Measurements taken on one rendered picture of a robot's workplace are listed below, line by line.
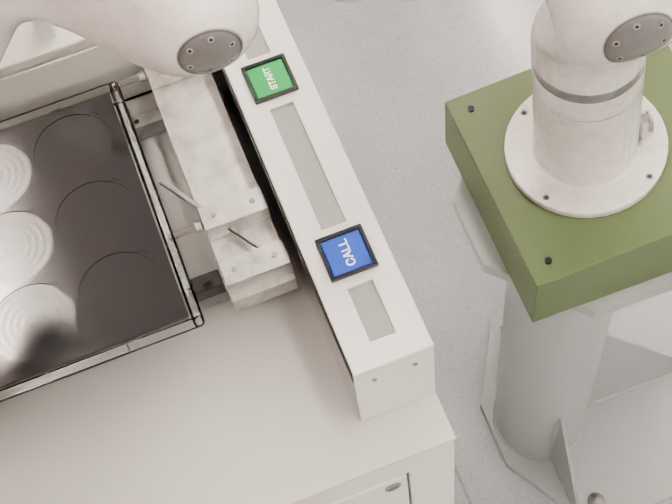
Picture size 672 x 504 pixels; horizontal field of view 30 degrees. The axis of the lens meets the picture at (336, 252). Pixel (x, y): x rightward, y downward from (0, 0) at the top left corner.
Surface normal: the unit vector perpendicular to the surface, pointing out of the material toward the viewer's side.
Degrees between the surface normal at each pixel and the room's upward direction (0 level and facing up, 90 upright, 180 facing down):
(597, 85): 93
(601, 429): 0
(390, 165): 0
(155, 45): 78
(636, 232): 5
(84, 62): 90
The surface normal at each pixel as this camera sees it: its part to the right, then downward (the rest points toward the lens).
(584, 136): -0.17, 0.89
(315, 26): -0.08, -0.47
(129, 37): -0.44, 0.66
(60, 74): 0.36, 0.81
